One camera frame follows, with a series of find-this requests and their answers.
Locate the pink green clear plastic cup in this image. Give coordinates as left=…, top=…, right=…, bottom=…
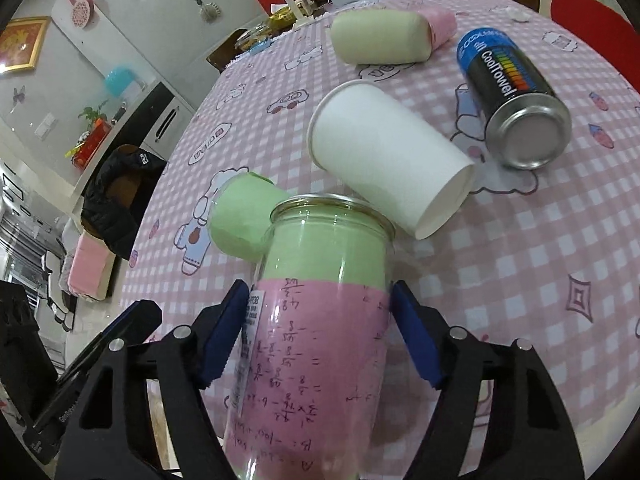
left=224, top=194, right=395, bottom=479

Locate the small green cup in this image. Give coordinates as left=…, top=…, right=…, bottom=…
left=207, top=167, right=291, bottom=262

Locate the white paper cup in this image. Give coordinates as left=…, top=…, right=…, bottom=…
left=307, top=80, right=475, bottom=240

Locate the pale green pink cup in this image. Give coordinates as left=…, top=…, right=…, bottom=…
left=330, top=6, right=457, bottom=65

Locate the pink towel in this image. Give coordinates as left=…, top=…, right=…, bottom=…
left=67, top=232, right=115, bottom=301

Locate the pink checkered tablecloth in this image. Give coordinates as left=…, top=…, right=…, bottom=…
left=122, top=0, right=639, bottom=478

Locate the black jacket on chair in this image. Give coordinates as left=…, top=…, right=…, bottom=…
left=80, top=144, right=166, bottom=260

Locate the red tray with fruit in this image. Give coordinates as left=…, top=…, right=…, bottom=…
left=65, top=118, right=112, bottom=170

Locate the white black sideboard cabinet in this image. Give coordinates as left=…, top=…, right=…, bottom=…
left=70, top=79, right=194, bottom=209

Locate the green potted plant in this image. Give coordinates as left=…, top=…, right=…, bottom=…
left=78, top=100, right=110, bottom=131

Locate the blue black spray can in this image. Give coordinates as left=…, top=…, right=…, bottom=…
left=457, top=27, right=572, bottom=170

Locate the blue white humidifier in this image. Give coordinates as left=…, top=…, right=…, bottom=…
left=104, top=66, right=146, bottom=105

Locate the brown wooden chair left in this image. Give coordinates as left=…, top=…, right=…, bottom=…
left=206, top=28, right=247, bottom=73

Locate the gold framed red picture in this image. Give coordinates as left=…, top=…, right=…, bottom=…
left=0, top=16, right=51, bottom=74

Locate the red fabric chair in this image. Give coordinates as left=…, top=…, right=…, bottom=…
left=550, top=0, right=639, bottom=90

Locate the red white hanging fan ornament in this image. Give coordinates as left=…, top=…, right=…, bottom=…
left=68, top=0, right=94, bottom=29

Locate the yellow snack box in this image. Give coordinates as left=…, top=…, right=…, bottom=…
left=267, top=6, right=297, bottom=32

